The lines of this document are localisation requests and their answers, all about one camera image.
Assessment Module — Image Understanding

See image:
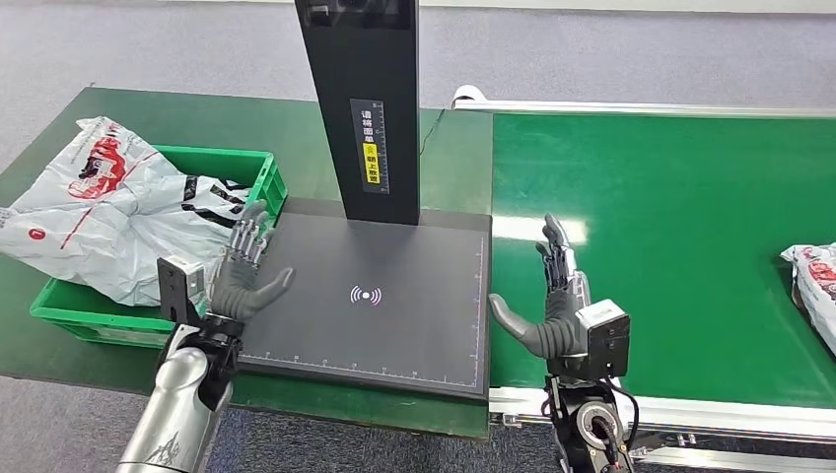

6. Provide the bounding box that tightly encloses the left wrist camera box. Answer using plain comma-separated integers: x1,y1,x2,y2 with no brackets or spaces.
156,255,210,326

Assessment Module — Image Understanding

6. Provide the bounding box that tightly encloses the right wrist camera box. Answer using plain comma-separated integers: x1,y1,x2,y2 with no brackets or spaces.
574,299,633,382

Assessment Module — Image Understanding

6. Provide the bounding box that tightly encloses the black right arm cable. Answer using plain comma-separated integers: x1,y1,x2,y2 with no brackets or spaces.
601,376,642,455

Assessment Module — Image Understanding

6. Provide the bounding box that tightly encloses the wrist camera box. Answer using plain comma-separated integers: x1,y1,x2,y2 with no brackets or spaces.
574,299,633,382
156,255,210,326

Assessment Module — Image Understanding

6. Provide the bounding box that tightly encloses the aluminium conveyor frame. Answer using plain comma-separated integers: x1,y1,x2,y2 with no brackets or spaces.
451,85,836,473

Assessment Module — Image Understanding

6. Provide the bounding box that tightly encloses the green plastic crate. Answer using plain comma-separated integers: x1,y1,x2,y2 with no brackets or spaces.
29,144,289,349

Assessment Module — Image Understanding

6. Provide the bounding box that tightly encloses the white printed package bag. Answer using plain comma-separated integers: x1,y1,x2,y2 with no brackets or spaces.
779,242,836,358
0,115,253,308

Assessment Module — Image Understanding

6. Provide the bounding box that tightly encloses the thin black power cable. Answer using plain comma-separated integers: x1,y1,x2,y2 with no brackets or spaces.
417,107,448,158

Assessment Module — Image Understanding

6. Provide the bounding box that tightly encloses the black inbound scanner machine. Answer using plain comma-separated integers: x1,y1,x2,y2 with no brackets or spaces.
238,0,492,401

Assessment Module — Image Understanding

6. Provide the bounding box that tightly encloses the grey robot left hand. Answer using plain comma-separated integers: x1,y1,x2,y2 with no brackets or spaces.
207,200,297,323

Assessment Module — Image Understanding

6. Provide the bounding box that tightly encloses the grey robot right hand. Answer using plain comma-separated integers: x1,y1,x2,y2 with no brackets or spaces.
488,214,592,361

